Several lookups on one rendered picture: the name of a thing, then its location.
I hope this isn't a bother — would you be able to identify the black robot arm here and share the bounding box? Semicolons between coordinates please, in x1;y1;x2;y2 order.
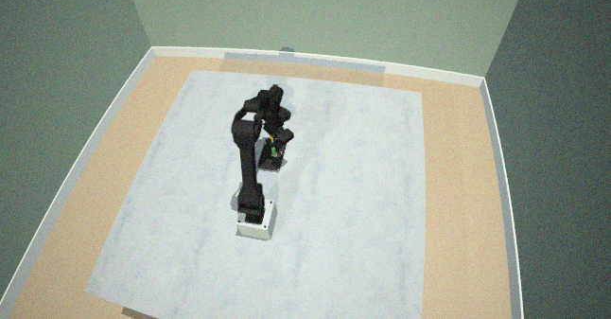
232;84;291;224

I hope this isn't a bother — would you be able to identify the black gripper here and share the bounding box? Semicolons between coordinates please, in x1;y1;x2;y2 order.
253;110;294;145

